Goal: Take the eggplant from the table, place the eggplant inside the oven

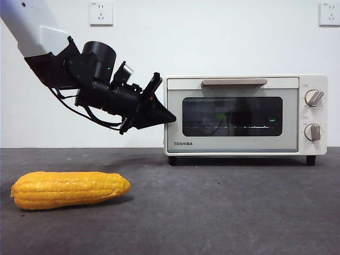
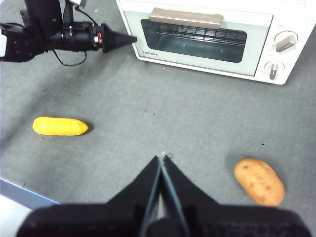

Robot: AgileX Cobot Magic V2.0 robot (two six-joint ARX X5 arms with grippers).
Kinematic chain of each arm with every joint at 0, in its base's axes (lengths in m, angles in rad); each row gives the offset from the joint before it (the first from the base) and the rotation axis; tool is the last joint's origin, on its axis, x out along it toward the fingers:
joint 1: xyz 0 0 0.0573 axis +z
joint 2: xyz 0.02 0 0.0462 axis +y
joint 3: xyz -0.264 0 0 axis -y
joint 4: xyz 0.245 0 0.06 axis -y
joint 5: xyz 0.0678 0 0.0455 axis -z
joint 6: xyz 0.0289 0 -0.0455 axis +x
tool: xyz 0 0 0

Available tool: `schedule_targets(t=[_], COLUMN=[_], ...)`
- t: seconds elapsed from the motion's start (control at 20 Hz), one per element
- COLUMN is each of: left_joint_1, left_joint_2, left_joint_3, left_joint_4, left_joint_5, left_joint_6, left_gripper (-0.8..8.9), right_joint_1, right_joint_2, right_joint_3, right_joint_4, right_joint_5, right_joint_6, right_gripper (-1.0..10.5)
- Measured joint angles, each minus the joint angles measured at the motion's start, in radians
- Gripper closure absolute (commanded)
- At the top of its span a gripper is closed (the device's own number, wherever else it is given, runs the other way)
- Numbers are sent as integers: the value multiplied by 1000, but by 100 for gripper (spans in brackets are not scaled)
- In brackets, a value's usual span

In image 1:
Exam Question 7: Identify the glass oven door beige handle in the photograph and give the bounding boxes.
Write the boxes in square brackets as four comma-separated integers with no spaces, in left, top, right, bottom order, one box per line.
[166,77,299,154]

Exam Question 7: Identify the beige temperature knob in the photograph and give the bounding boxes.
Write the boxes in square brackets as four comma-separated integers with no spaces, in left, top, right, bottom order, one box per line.
[304,89,325,108]

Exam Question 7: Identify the white toaster oven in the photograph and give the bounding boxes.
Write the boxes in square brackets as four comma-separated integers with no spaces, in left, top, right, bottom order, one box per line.
[163,74,328,167]

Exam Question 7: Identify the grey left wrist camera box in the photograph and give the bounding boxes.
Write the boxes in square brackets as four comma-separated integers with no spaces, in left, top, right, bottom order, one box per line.
[113,61,134,84]

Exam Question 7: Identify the beige timer knob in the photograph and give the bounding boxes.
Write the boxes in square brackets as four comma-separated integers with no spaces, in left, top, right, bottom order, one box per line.
[304,123,322,141]

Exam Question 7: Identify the yellow corn cob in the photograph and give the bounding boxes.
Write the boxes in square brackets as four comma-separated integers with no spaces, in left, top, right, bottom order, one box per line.
[11,171,132,211]

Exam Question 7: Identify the white wall socket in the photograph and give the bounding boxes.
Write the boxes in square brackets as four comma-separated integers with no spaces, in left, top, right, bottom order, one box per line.
[318,2,340,27]
[89,1,114,27]

